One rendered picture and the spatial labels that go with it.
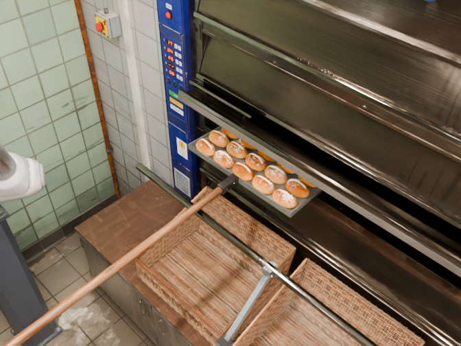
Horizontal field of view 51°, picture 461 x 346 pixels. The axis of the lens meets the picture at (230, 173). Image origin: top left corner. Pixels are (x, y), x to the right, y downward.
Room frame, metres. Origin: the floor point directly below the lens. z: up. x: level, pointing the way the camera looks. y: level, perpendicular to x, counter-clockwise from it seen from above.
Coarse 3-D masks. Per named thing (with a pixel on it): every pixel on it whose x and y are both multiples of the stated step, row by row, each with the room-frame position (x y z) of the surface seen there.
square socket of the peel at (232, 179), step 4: (228, 176) 1.34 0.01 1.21; (232, 176) 1.34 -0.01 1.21; (236, 176) 1.34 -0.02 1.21; (224, 180) 1.32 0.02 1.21; (228, 180) 1.32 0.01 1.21; (232, 180) 1.32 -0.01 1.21; (236, 180) 1.32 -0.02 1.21; (220, 184) 1.29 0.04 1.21; (224, 184) 1.30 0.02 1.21; (228, 184) 1.30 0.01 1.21; (232, 184) 1.31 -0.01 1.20; (236, 184) 1.33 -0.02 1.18; (224, 188) 1.28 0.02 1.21; (228, 188) 1.29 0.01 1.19; (224, 192) 1.28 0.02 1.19
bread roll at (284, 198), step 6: (276, 192) 1.25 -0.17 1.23; (282, 192) 1.24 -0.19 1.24; (288, 192) 1.24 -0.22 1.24; (276, 198) 1.23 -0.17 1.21; (282, 198) 1.22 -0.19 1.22; (288, 198) 1.21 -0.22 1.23; (294, 198) 1.22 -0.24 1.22; (282, 204) 1.21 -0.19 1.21; (288, 204) 1.20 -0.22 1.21; (294, 204) 1.20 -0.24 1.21
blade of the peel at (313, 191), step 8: (216, 128) 1.65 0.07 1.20; (208, 136) 1.62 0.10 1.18; (192, 144) 1.55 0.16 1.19; (200, 152) 1.48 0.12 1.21; (248, 152) 1.51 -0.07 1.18; (256, 152) 1.51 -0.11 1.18; (208, 160) 1.45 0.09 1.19; (240, 160) 1.47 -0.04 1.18; (224, 168) 1.39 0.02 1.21; (232, 168) 1.42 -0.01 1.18; (288, 176) 1.37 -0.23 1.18; (296, 176) 1.38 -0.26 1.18; (248, 184) 1.30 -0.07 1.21; (280, 184) 1.33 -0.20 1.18; (256, 192) 1.28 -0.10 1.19; (312, 192) 1.29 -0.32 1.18; (272, 200) 1.22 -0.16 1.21; (296, 200) 1.25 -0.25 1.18; (304, 200) 1.25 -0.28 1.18; (280, 208) 1.20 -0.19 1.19; (296, 208) 1.19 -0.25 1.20; (288, 216) 1.17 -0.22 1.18
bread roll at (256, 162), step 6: (246, 156) 1.46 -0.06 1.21; (252, 156) 1.44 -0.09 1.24; (258, 156) 1.43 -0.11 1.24; (246, 162) 1.43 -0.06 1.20; (252, 162) 1.41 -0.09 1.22; (258, 162) 1.41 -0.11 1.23; (264, 162) 1.41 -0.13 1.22; (252, 168) 1.40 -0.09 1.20; (258, 168) 1.39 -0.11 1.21; (264, 168) 1.40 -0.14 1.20
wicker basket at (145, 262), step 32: (192, 224) 1.55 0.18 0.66; (256, 224) 1.42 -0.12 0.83; (160, 256) 1.39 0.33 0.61; (192, 256) 1.41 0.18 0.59; (224, 256) 1.41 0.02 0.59; (288, 256) 1.24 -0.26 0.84; (160, 288) 1.18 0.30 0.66; (192, 288) 1.23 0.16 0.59; (224, 288) 1.23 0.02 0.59; (192, 320) 1.05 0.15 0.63; (224, 320) 1.07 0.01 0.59
